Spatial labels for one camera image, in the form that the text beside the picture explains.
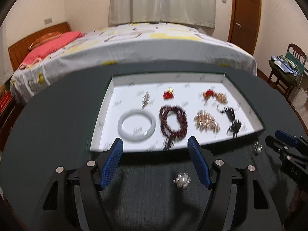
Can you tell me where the brown wooden door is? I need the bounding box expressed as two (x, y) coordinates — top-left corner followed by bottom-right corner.
(228, 0), (262, 55)

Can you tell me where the red gift box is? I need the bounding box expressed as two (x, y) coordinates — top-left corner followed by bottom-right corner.
(0, 91), (13, 113)

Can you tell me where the red knot gold charm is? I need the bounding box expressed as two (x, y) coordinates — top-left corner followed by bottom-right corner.
(203, 89), (216, 103)

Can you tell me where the orange cushion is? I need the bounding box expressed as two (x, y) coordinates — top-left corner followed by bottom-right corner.
(28, 32), (62, 51)

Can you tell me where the pink bead cluster bracelet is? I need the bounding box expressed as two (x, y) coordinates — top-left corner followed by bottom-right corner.
(194, 109), (221, 133)

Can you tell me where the pink pillow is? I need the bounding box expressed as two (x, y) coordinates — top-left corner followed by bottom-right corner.
(18, 31), (85, 69)

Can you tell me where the silver leaf brooch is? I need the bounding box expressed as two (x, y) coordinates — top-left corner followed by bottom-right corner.
(141, 92), (150, 109)

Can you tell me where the dark red bead bracelet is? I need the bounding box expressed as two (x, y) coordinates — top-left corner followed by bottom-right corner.
(158, 105), (189, 151)

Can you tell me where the grey window curtain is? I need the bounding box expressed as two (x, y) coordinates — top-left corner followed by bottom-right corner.
(109, 0), (216, 28)

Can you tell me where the bed with patterned sheet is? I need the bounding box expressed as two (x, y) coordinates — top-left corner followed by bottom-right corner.
(10, 23), (257, 104)

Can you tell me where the wooden nightstand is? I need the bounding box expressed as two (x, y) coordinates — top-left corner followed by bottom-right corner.
(0, 85), (23, 153)

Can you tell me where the pile of clothes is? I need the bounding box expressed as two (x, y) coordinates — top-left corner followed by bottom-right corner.
(270, 52), (304, 85)

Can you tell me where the wooden headboard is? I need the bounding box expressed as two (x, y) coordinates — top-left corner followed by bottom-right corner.
(8, 21), (71, 72)

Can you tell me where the pearl flower brooch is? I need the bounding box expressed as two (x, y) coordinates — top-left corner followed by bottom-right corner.
(173, 173), (191, 189)

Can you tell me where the dark green jewelry tray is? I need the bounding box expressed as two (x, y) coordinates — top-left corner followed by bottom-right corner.
(88, 73), (265, 152)

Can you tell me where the small red flower brooch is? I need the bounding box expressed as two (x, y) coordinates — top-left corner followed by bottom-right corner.
(163, 88), (174, 100)

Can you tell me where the white jade bangle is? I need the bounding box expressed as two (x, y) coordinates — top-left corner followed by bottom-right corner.
(117, 109), (156, 142)

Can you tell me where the wall socket above headboard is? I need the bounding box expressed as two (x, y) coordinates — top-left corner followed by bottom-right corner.
(44, 18), (52, 25)

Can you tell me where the rose gold bead jewelry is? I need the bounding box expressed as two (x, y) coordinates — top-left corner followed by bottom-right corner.
(214, 93), (228, 105)

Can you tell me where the wooden chair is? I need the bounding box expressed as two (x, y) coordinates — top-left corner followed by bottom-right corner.
(267, 43), (307, 100)

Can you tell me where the black cord necklace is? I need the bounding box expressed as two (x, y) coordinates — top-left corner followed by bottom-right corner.
(216, 104), (242, 139)

